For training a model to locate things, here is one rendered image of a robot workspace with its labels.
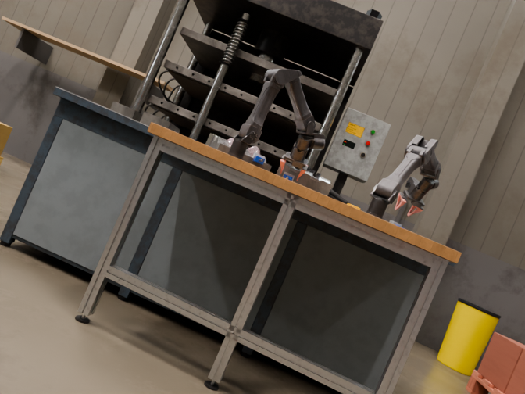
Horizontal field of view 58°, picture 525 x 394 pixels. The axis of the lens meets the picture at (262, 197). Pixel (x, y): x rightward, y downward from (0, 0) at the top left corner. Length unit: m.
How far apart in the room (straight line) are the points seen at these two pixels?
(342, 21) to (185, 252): 1.75
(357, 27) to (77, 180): 1.88
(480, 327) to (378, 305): 2.52
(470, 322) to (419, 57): 2.74
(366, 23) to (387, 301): 1.73
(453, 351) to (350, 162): 2.26
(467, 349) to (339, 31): 2.97
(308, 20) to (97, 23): 3.63
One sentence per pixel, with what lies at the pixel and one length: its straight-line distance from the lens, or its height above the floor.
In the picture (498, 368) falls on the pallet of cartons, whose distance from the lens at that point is 3.91.
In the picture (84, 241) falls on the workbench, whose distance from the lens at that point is 2.42.
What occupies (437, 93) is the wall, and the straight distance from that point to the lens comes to 5.47.
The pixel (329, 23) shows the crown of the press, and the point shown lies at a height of 1.87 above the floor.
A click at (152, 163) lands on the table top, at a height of 0.66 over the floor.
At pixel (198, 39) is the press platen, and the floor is 1.50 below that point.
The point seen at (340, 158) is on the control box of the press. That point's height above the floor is 1.14.
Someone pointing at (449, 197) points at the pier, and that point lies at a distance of 5.02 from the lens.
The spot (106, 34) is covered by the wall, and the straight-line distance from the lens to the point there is 6.23.
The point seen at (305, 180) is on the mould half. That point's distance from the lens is 2.23.
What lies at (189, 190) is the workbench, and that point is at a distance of 2.26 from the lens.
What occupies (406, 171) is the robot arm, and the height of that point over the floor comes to 1.03.
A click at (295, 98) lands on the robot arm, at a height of 1.14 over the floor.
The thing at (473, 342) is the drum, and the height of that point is 0.29.
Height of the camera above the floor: 0.69
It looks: level
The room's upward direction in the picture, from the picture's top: 23 degrees clockwise
